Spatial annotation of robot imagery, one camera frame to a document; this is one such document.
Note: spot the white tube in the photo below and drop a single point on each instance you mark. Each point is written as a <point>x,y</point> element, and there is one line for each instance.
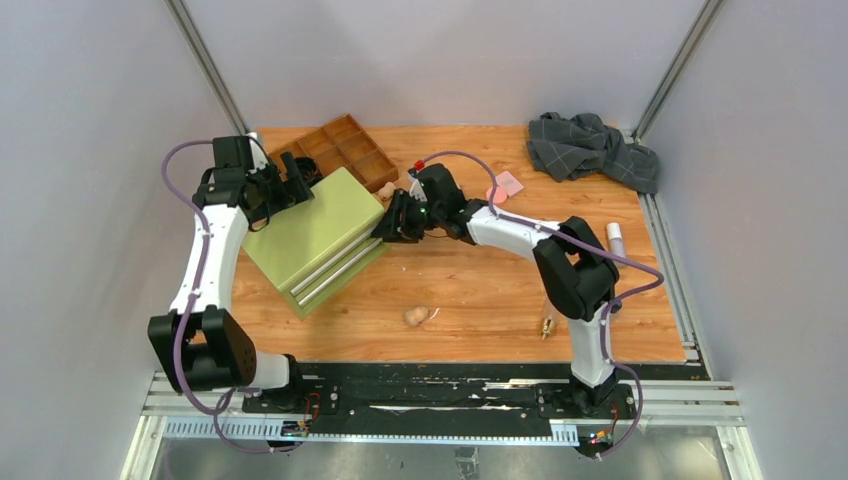
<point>615,239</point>

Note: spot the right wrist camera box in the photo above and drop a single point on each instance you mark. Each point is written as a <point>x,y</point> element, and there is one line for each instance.
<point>416,189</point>

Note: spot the green drawer box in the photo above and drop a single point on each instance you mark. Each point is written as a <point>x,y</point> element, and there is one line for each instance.
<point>310,251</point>

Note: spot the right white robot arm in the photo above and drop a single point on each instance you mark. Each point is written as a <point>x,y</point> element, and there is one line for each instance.
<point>578,280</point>

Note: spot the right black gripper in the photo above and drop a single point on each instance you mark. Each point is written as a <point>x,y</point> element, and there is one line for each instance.
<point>392,229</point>

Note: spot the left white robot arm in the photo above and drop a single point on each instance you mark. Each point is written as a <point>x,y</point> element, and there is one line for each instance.
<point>199,344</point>

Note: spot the pink square pad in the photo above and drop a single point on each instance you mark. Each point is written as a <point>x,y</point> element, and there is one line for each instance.
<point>508,184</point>

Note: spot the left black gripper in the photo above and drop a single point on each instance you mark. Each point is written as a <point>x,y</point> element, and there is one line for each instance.
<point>298,191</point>

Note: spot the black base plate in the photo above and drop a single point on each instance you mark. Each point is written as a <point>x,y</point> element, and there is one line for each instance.
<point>454,399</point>

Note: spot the clear gold-cap bottle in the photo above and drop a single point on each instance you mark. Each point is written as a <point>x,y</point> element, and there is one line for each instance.
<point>550,318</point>

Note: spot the grey checked cloth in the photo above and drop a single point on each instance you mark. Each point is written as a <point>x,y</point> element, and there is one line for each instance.
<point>576,147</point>

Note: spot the brown compartment tray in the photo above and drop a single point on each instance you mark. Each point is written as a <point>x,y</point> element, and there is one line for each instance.
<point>342,143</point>

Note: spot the pink round sponge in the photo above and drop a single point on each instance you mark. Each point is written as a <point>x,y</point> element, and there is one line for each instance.
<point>496,196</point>

